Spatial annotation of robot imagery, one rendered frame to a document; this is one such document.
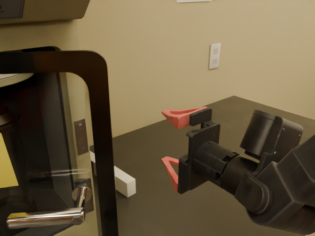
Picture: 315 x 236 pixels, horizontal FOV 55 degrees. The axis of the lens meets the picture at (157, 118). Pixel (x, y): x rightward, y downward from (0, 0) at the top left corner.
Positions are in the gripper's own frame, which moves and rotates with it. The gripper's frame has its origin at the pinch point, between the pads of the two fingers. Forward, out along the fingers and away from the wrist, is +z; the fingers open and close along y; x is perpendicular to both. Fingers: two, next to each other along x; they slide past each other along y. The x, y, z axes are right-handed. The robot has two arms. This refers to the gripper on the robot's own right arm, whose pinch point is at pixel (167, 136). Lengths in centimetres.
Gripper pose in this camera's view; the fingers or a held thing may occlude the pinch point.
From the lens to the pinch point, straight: 54.7
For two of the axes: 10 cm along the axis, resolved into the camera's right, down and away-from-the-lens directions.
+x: -7.7, 2.7, -5.8
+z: -6.4, -3.1, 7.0
